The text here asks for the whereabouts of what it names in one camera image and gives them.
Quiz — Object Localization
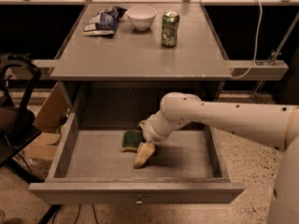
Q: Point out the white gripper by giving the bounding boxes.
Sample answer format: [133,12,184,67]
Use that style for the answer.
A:
[134,114,170,168]

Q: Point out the green and yellow sponge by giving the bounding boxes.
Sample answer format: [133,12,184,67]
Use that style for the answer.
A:
[121,131,143,152]

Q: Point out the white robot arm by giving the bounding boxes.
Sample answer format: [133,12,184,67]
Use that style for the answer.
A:
[135,92,299,224]

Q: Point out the grey open top drawer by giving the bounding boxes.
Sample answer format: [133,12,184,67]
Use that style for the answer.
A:
[30,84,245,204]

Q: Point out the metal drawer knob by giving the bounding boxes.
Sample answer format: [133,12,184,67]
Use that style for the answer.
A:
[135,195,144,206]

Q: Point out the grey cabinet with counter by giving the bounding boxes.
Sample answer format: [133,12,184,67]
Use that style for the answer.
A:
[51,3,230,129]

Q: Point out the cardboard box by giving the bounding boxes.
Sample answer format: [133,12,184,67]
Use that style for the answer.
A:
[24,83,69,161]

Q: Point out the green soda can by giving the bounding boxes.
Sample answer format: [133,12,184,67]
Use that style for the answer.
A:
[162,10,180,47]

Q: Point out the white ceramic bowl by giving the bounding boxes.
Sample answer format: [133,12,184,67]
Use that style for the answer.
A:
[126,6,157,31]

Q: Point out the blue chip bag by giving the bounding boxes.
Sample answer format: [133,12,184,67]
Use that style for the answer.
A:
[82,7,127,36]

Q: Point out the black chair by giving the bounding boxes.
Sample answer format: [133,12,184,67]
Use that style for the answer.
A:
[0,53,41,183]

